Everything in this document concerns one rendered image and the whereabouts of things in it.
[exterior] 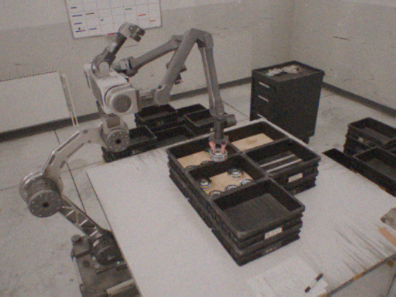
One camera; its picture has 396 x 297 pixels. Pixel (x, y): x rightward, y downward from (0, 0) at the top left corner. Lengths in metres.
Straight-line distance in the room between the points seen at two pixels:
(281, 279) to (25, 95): 3.78
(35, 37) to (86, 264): 2.95
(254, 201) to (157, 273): 0.65
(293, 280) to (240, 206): 0.46
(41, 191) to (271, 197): 1.26
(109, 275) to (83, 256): 0.27
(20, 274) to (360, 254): 2.35
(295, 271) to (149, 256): 0.73
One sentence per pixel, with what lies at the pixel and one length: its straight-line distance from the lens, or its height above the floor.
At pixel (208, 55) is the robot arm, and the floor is 1.58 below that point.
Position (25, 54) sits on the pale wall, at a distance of 4.69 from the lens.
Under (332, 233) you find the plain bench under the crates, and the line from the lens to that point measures 2.05.
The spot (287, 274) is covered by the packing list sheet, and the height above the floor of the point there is 0.70.
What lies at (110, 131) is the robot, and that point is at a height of 1.20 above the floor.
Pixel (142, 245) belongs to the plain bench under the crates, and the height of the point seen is 0.70.
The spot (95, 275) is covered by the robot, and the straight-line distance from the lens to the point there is 2.48.
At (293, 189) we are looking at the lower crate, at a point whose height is 0.76.
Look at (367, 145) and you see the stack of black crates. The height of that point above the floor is 0.49.
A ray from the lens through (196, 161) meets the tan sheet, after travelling 2.29.
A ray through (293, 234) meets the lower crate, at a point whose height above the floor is 0.76.
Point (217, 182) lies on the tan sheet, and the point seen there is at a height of 0.83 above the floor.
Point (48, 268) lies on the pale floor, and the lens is 2.99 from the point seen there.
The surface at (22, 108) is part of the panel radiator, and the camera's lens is 4.75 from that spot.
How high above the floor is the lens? 2.08
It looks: 31 degrees down
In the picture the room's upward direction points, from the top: 2 degrees counter-clockwise
